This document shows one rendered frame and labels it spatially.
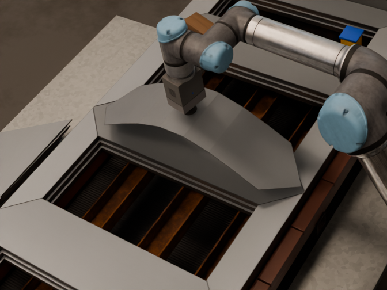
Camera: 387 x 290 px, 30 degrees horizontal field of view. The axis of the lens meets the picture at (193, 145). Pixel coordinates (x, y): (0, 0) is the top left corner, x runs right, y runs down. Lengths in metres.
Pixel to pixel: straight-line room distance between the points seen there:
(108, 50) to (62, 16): 1.51
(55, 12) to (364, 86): 2.85
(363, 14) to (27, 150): 1.18
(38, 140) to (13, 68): 1.59
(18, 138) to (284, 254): 0.98
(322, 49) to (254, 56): 0.68
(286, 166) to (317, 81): 0.39
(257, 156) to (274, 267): 0.30
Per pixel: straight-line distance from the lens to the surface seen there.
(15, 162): 2.34
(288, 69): 2.29
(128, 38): 2.69
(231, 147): 1.92
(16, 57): 4.00
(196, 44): 1.73
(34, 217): 2.08
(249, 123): 1.97
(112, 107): 2.22
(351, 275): 2.05
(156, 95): 2.08
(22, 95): 3.76
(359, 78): 1.58
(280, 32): 1.74
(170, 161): 2.09
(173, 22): 1.77
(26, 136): 2.40
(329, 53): 1.68
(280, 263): 1.90
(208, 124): 1.94
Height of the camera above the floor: 2.45
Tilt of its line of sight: 49 degrees down
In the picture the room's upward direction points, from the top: 12 degrees counter-clockwise
